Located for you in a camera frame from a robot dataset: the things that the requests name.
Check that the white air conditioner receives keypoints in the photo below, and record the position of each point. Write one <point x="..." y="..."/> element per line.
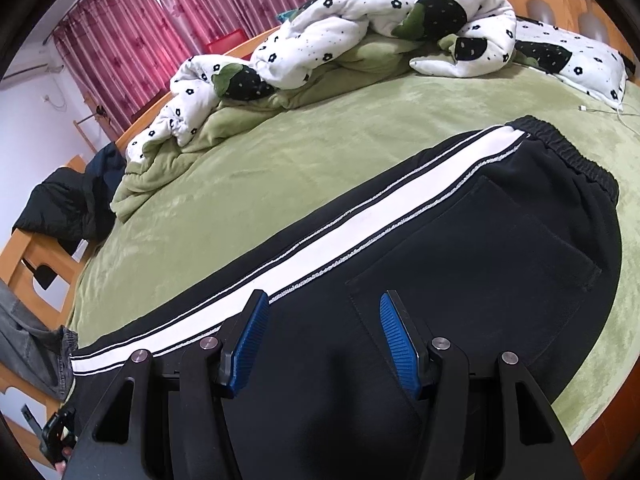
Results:
<point x="30" y="67"/>

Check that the teal cloth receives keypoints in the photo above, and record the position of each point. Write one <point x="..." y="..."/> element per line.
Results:
<point x="289" y="14"/>

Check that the red box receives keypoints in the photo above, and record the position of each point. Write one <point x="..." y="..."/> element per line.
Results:
<point x="225" y="42"/>

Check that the wooden bed side rail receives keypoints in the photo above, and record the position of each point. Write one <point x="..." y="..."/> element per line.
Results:
<point x="145" y="122"/>

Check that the white flower print pillow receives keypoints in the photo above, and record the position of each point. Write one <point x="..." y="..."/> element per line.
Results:
<point x="585" y="60"/>

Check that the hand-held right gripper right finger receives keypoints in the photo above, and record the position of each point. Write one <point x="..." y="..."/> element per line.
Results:
<point x="400" y="345"/>

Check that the green fleece bed sheet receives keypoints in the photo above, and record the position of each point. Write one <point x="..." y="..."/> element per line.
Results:
<point x="300" y="150"/>

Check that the navy garment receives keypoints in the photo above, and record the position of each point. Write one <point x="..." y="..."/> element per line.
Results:
<point x="107" y="165"/>

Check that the black pants with white stripe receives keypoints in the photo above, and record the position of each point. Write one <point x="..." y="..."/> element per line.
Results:
<point x="475" y="240"/>

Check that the black jacket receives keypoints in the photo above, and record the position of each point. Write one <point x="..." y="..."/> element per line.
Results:
<point x="60" y="200"/>

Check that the white flower print quilt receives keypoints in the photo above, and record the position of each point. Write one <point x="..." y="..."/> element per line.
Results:
<point x="310" y="45"/>

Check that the grey jeans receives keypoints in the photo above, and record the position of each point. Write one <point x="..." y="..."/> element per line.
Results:
<point x="30" y="340"/>

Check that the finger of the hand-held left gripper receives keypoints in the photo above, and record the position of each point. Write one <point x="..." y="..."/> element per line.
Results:
<point x="55" y="432"/>

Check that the red patterned curtain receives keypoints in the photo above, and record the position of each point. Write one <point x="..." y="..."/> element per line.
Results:
<point x="130" y="25"/>

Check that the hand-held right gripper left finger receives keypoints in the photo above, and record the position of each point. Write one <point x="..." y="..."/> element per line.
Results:
<point x="247" y="345"/>

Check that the wooden coat rack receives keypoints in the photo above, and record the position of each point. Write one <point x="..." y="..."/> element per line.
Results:
<point x="85" y="120"/>

